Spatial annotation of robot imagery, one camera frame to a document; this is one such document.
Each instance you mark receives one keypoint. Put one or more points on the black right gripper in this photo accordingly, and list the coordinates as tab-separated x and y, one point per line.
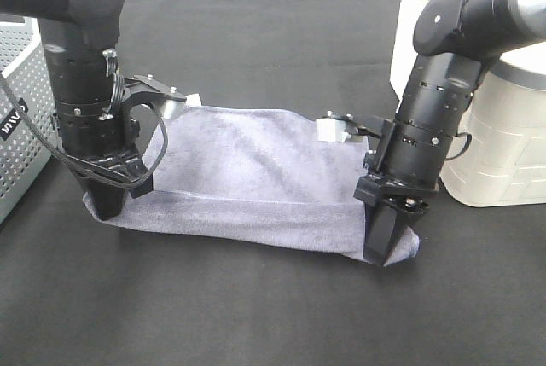
389	234

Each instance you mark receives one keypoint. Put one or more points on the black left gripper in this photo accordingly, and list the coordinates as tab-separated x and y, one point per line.
104	200

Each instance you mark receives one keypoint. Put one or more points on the blue-grey microfibre towel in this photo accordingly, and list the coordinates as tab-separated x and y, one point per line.
258	175

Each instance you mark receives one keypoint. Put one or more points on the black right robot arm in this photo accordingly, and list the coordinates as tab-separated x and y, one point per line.
457	42

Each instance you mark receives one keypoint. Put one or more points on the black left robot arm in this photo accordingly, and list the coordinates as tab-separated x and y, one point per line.
74	34

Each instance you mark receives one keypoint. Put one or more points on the grey perforated plastic basket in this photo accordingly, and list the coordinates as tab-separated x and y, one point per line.
24	67

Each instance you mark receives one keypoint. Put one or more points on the white woven-pattern storage box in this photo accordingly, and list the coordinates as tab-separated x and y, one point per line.
505	162

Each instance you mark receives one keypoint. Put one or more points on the black table cloth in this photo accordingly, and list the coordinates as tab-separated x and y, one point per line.
78	292

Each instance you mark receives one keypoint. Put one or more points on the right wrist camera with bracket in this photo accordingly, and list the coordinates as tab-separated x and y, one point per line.
333	127

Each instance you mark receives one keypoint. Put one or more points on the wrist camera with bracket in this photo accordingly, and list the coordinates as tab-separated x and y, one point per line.
333	127
166	99

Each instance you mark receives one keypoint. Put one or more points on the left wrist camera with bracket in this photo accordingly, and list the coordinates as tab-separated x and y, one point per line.
166	99

